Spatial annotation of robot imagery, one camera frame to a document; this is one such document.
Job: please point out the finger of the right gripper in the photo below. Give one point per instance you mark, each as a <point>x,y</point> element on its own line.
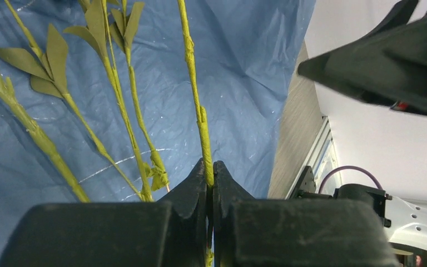
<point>386,67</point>

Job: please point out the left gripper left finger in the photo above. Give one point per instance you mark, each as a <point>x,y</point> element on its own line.
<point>169,232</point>

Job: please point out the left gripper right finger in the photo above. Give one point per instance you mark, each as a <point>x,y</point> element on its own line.
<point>344,229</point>

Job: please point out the blue hydrangea flower stem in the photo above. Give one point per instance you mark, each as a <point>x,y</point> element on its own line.
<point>201,114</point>

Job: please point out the blue paper flower bouquet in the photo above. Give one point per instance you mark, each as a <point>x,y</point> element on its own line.
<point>245,55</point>

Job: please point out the orange rose flower stem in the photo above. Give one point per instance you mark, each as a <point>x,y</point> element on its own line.
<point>77,54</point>

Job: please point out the aluminium rail frame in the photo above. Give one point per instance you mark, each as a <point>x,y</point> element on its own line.
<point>307,181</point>

